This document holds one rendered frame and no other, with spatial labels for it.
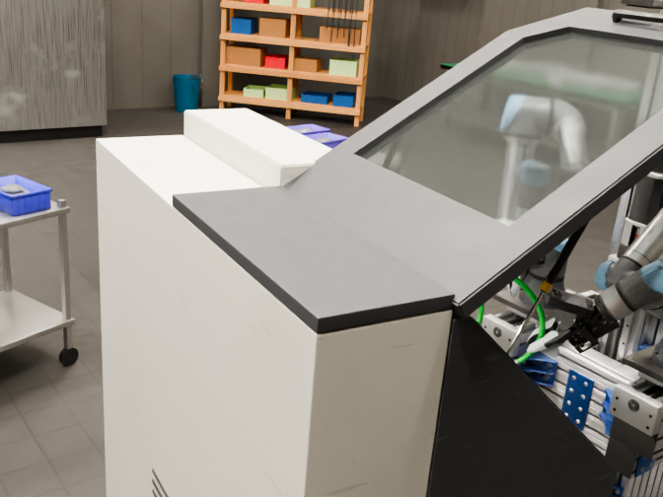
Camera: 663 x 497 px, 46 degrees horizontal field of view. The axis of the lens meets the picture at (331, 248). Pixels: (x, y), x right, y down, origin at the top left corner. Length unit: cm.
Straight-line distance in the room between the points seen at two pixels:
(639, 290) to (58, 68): 751
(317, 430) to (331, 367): 12
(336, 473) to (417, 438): 17
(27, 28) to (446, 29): 596
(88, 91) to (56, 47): 55
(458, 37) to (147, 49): 434
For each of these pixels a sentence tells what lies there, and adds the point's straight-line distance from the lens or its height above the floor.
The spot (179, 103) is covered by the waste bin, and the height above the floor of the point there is 12.
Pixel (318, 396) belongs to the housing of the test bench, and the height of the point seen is 135.
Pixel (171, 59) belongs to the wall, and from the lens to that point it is 1081.
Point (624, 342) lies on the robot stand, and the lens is 257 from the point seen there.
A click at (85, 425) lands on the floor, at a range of 374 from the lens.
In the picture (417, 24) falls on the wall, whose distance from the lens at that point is 1231.
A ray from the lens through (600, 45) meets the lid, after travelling 209.
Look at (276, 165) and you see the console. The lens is 196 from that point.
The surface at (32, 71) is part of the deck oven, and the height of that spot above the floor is 73.
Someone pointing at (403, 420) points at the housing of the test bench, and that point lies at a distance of 146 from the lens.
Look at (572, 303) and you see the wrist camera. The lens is 187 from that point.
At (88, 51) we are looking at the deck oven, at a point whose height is 92.
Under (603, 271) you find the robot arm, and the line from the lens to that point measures 203.
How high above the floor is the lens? 204
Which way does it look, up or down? 20 degrees down
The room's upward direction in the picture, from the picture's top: 5 degrees clockwise
